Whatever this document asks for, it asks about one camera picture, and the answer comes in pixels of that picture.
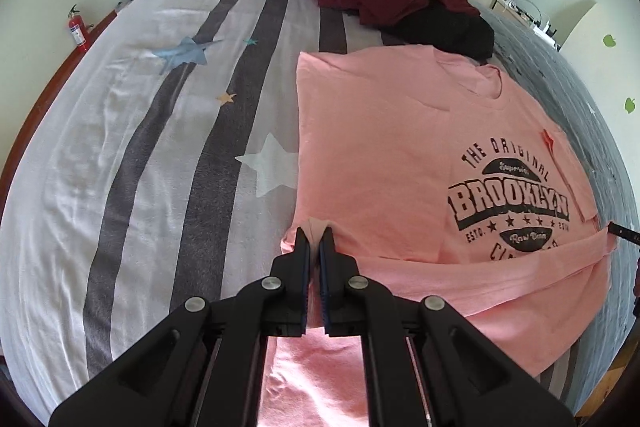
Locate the white headboard with apple stickers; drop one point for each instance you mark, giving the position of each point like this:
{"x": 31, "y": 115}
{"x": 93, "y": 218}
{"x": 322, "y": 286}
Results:
{"x": 610, "y": 72}

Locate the cream nightstand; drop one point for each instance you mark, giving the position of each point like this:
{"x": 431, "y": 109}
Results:
{"x": 520, "y": 17}

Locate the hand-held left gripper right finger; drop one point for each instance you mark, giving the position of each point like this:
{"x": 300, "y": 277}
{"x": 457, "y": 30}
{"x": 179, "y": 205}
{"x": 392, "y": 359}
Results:
{"x": 324, "y": 287}

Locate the bed with striped star sheet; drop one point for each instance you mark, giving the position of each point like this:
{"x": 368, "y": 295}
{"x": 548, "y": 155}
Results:
{"x": 125, "y": 157}

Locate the white power strip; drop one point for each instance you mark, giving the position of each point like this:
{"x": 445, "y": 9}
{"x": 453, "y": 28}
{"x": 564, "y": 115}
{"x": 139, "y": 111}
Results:
{"x": 545, "y": 32}

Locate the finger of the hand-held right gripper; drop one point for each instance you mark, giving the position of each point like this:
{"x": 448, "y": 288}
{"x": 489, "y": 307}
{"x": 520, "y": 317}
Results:
{"x": 622, "y": 231}

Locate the red fire extinguisher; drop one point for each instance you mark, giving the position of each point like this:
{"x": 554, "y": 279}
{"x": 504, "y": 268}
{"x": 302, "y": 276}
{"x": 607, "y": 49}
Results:
{"x": 78, "y": 32}

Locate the black garment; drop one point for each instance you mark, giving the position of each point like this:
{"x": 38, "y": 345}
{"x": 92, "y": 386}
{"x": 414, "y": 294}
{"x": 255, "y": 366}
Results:
{"x": 450, "y": 32}

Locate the pink printed t-shirt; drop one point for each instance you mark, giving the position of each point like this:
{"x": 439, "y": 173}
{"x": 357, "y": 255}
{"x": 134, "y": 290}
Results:
{"x": 400, "y": 157}

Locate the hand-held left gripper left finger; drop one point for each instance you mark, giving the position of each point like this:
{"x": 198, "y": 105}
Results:
{"x": 305, "y": 287}

